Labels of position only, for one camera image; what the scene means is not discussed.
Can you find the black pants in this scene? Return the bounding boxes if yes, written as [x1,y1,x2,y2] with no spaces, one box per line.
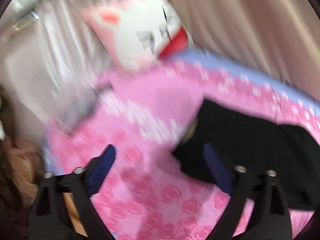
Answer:
[172,100,319,210]

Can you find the pink rose bedsheet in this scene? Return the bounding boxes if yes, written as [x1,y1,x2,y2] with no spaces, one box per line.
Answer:
[44,49,319,239]

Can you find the silver satin curtain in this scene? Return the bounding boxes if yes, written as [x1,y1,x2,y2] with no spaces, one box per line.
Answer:
[1,0,110,142]

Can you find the beige curtain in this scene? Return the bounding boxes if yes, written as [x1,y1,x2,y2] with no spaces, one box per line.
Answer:
[170,0,319,98]

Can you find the white cartoon cat pillow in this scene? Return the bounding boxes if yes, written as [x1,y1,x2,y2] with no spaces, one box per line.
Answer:
[82,0,189,73]

